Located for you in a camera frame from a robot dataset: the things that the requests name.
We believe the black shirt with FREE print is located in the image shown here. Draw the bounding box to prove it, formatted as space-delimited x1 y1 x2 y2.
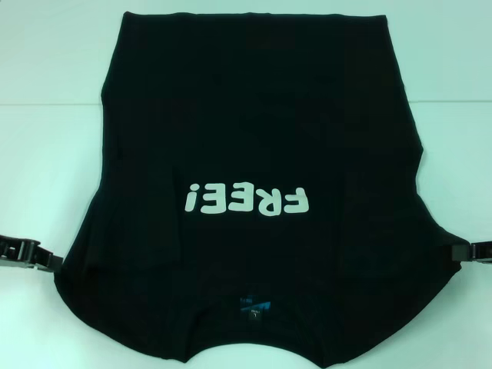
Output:
52 10 474 369

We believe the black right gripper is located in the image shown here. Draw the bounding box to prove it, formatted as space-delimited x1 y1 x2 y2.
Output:
451 240 492 265

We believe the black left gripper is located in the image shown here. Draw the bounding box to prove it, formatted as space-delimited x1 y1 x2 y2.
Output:
0 233 65 273

